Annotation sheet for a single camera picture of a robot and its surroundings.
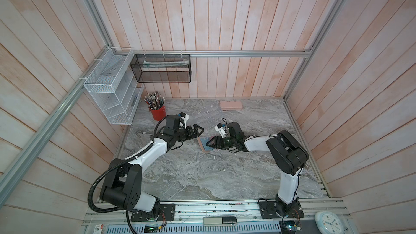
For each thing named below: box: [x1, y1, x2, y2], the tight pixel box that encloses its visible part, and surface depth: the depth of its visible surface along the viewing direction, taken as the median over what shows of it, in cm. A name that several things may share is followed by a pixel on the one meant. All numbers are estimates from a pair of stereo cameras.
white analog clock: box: [314, 211, 345, 234], surface depth 70 cm
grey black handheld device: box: [203, 216, 238, 226], surface depth 72 cm
